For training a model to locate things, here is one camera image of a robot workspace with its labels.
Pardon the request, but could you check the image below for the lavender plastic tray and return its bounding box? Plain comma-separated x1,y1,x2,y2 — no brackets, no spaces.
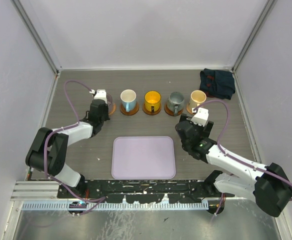
111,136,176,180

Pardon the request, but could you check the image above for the purple glass mug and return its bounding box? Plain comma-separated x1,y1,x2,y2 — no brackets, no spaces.
106,93,113,107

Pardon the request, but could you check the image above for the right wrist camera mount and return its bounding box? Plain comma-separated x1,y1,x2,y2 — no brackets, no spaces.
190,107,209,127

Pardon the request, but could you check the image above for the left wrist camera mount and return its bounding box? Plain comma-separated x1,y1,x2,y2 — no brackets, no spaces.
89,89,107,103

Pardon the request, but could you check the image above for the white and blue mug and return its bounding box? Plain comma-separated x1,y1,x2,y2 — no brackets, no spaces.
120,89,137,112

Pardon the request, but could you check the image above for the purple cable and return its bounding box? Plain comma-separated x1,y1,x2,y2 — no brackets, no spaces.
192,99,292,216
43,79,108,216

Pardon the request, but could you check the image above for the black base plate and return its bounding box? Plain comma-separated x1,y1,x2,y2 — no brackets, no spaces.
72,179,234,204

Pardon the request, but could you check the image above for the woven rattan coaster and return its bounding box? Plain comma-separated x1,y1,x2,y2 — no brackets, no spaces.
107,102,116,116
186,104,194,115

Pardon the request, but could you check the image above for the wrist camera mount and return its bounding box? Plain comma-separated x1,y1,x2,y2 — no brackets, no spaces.
190,107,209,127
89,89,107,103

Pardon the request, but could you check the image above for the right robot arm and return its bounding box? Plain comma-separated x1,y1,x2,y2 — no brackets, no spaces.
175,113,292,218

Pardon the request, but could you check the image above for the grey green mug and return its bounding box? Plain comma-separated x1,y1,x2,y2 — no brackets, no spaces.
166,91,185,116

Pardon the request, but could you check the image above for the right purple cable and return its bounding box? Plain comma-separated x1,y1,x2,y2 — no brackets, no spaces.
192,99,292,216

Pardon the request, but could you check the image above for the yellow mug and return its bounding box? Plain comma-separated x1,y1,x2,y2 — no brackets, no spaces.
144,90,161,113

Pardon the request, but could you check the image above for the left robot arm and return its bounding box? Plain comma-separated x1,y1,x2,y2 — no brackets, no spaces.
25,99,110,198

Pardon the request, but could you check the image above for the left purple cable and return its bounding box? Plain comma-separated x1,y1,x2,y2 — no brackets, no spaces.
43,79,108,216

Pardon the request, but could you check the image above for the brown wooden coaster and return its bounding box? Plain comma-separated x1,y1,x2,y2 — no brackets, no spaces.
164,104,184,117
120,102,140,116
142,104,162,116

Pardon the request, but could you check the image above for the dark blue folded cloth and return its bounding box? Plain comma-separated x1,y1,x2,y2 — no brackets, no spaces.
199,68,236,100

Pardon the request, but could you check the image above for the cream mug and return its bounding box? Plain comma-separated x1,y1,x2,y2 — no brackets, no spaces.
188,90,207,110

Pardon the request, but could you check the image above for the aluminium frame rail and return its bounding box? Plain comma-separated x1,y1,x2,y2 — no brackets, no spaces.
10,178,283,201

